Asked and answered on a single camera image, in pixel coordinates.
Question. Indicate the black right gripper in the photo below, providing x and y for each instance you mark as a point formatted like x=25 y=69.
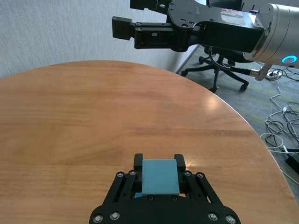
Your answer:
x=210 y=25

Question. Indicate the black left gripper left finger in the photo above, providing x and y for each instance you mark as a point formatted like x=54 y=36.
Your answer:
x=123 y=184

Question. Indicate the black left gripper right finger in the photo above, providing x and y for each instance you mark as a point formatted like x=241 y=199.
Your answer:
x=196 y=184

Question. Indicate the blue cube block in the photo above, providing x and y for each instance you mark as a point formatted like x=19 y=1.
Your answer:
x=160 y=177

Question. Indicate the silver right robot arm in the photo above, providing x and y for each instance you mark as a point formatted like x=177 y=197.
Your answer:
x=278 y=35

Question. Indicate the black office chair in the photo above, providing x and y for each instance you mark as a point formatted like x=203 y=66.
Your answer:
x=216 y=70

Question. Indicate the black power adapter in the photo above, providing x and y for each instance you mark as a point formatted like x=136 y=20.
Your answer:
x=293 y=162

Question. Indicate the white power strip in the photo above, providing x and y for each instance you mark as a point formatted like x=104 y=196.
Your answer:
x=273 y=74

